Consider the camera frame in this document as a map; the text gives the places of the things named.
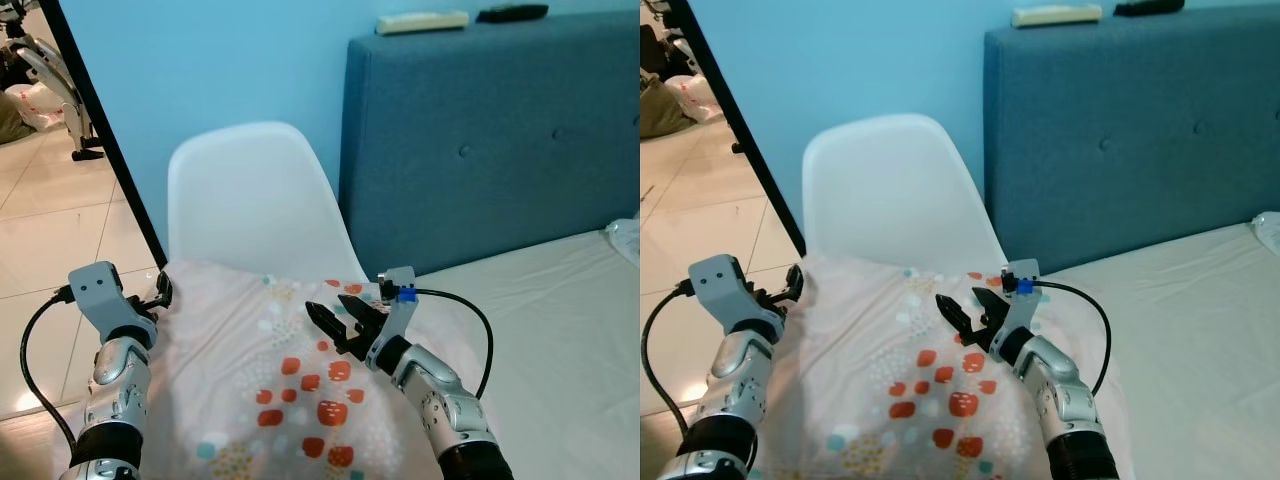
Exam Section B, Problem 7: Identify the white plastic bag red print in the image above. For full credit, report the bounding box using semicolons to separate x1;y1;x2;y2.
5;84;67;132
664;74;727;127

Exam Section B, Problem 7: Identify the cream remote control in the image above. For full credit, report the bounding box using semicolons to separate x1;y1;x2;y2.
377;11;470;36
1011;4;1103;29

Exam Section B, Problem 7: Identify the white bed mattress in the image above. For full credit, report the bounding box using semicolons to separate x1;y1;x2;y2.
410;228;641;480
1040;222;1280;480

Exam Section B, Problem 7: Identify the black door frame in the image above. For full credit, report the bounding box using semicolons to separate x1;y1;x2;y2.
38;0;168;269
665;0;807;256

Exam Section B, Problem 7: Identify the pink pillow with printed dots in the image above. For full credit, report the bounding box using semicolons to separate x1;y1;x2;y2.
140;258;501;480
770;252;1136;480

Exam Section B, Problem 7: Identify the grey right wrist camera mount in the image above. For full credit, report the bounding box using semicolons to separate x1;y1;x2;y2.
378;266;418;346
1000;259;1042;339

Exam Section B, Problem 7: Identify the standing grey humanoid robot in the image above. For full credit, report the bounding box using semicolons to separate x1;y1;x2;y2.
0;8;105;162

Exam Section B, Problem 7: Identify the white plastic chair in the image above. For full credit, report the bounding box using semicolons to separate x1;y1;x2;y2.
167;122;371;286
802;113;1009;276

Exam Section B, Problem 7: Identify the blue padded headboard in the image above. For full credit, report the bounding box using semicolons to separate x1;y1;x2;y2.
338;10;641;281
983;8;1280;276

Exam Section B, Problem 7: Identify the clear white plastic bag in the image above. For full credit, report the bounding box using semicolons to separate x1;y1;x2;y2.
605;218;641;267
1252;211;1280;257

